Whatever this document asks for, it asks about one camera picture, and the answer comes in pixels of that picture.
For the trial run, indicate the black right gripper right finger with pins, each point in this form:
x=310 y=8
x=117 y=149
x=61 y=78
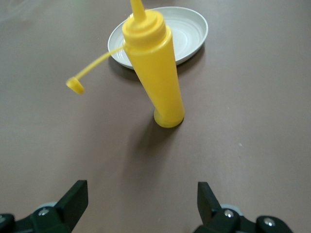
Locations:
x=209 y=206

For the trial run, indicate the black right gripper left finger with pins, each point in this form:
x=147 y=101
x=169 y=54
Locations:
x=73 y=204

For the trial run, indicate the yellow mustard squeeze bottle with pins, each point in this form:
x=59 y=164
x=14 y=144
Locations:
x=158 y=72

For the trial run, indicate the beige plate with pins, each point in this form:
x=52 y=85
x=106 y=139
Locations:
x=189 y=36

